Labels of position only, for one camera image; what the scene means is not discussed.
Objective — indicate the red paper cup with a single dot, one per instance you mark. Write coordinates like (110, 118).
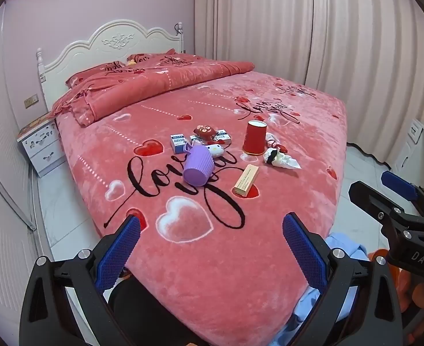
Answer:
(254, 138)

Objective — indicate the light blue shirt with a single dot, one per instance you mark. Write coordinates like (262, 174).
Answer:
(341, 241)

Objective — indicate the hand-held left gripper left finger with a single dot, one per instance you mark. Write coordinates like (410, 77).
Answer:
(120, 252)

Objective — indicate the white carved headboard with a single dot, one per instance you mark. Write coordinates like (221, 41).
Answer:
(89, 48)

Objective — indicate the brown bear toy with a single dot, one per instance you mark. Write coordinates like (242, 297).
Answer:
(204, 132)

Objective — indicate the purple ribbed cup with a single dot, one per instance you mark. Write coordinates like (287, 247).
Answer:
(197, 165)

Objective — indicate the red snack wrapper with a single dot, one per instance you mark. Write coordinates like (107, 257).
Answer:
(279, 147)

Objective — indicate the pink printed pillow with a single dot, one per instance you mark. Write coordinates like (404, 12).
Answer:
(150, 57)

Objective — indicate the white nightstand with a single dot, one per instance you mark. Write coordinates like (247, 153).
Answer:
(44, 144)

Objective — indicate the beige curtain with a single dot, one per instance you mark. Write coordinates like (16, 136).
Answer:
(305, 25)

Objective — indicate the black white wrapper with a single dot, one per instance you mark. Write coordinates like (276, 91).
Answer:
(270, 156)

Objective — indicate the black pants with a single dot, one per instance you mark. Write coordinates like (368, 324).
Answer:
(143, 313)

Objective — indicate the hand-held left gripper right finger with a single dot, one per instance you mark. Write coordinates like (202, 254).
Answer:
(305, 252)

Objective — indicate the patterned white wrapper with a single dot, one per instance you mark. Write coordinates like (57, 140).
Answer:
(271, 138)

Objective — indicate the pink quilt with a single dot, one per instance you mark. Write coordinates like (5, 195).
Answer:
(132, 90)

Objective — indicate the blue white medicine box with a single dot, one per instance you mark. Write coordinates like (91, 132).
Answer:
(196, 140)
(222, 137)
(178, 143)

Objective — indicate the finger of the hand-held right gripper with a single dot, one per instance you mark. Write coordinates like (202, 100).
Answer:
(374, 202)
(399, 183)

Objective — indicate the beige cardboard box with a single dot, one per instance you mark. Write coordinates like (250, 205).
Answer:
(246, 180)

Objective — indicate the wall socket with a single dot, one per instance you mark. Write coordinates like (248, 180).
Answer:
(31, 101)

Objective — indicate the white cat toy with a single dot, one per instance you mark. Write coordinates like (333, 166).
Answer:
(216, 150)

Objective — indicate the white cabinet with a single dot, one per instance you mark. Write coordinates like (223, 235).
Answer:
(408, 151)

